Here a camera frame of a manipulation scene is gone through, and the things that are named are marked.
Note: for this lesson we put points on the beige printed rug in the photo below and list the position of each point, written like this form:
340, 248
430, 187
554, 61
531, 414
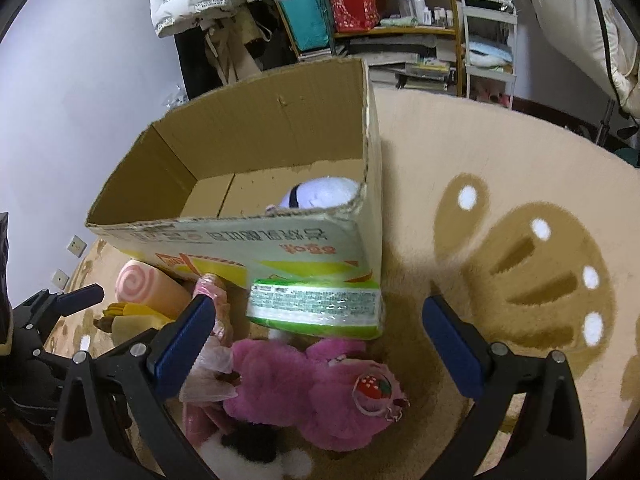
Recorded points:
450, 150

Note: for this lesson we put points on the white round plush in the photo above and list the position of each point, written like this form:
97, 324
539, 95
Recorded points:
325, 192

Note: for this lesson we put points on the white rolling cart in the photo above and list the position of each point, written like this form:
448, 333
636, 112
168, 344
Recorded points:
464, 35

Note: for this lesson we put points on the crumpled plastic bag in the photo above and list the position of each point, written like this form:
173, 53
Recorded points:
177, 97

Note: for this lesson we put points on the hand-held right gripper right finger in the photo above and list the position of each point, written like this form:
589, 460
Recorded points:
452, 355

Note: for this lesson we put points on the black and white plush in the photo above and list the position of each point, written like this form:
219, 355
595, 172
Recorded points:
260, 452

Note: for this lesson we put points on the printed cardboard box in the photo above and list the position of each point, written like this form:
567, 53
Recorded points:
280, 125

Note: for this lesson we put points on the teal bag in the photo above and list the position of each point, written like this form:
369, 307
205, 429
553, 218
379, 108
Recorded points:
305, 20

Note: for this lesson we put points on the pink roll cake plush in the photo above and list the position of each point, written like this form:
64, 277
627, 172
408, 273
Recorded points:
137, 282

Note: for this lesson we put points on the white cushioned chair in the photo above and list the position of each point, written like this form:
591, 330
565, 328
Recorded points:
575, 20

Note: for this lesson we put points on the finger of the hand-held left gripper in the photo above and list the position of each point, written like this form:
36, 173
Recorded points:
80, 300

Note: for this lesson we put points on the pale blue cloth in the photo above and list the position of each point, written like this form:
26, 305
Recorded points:
490, 55

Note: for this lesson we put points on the black coat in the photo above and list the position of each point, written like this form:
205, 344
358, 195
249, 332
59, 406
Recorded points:
192, 60

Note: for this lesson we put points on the stack of books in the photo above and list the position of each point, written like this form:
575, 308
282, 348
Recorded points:
420, 67

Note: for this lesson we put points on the wooden shelf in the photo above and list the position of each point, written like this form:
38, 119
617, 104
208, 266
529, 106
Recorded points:
400, 32

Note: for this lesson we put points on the pink doll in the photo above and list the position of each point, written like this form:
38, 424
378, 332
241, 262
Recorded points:
222, 305

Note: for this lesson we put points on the pink plush toy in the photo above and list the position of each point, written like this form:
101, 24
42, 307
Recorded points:
492, 95

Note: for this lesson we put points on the beige coat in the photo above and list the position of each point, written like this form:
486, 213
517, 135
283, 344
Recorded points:
235, 60

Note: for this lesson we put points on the red patterned bag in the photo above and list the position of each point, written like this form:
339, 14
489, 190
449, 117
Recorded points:
355, 5

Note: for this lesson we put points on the wall socket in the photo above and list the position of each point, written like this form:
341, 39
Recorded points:
60, 279
76, 245

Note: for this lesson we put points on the group of white bottles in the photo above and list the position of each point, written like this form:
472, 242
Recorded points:
425, 7

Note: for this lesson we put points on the yellow plush toy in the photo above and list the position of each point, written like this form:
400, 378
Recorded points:
135, 312

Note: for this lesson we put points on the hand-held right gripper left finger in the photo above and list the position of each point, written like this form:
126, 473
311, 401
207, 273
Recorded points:
182, 355

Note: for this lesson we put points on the purple bear plush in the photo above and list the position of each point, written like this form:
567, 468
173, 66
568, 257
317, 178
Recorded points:
300, 395

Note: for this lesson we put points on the green white plastic packet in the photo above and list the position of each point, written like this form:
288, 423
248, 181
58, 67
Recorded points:
315, 305

